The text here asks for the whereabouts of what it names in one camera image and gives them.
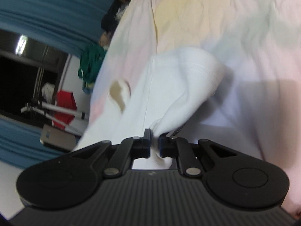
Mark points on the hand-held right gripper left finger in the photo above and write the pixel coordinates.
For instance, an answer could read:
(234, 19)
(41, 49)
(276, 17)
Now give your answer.
(146, 143)

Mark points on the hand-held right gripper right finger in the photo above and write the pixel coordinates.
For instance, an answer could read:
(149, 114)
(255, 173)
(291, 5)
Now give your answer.
(162, 146)

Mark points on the white garment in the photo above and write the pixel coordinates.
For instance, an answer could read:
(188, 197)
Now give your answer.
(164, 94)

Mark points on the grey box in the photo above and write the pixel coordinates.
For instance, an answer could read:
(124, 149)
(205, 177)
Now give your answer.
(57, 139)

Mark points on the red cloth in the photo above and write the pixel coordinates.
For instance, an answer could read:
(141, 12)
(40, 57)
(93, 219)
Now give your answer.
(64, 109)

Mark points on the white drying rack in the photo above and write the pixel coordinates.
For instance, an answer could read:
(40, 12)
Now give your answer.
(56, 110)

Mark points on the green cloth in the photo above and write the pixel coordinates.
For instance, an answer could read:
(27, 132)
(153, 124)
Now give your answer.
(90, 63)

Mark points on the pastel quilted blanket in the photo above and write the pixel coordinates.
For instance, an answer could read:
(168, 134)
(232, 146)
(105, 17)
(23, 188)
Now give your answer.
(223, 40)

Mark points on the dark cloth pile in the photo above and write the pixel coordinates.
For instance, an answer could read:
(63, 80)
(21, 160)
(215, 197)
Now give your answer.
(112, 16)

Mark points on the blue curtain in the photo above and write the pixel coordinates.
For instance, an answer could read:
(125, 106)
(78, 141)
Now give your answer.
(47, 11)

